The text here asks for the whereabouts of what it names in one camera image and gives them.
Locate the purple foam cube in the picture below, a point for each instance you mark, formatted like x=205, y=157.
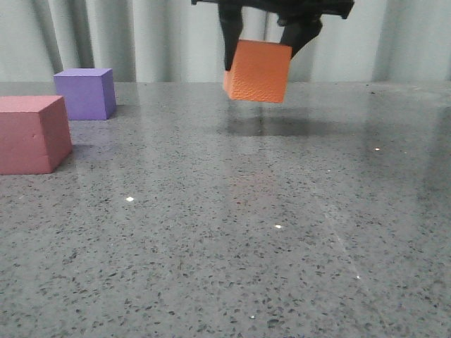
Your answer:
x=88, y=93

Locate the grey-green curtain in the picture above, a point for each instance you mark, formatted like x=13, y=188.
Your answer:
x=175, y=41

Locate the red foam cube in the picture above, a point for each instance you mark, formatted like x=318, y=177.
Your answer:
x=35, y=135

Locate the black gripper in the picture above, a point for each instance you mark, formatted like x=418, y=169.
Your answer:
x=295, y=35

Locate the orange foam cube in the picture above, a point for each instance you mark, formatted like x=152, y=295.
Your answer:
x=259, y=72

